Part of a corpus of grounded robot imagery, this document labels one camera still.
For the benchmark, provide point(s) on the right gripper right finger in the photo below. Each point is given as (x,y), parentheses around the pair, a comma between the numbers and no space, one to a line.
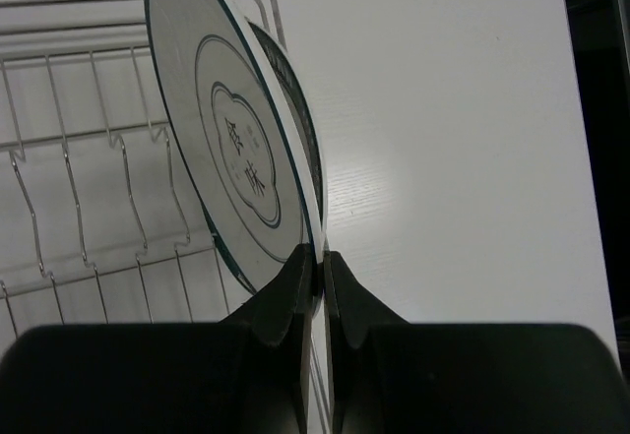
(388,375)

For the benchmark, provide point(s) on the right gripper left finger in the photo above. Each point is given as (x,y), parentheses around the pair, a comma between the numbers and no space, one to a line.
(247,373)

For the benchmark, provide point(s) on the white plate with flower emblem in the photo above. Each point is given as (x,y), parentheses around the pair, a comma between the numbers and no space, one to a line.
(236,136)

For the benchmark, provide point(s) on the green rimmed plate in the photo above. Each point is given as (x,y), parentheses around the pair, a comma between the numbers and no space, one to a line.
(301,112)

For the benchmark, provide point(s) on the wire dish rack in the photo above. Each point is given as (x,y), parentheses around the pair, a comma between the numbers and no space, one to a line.
(99,223)

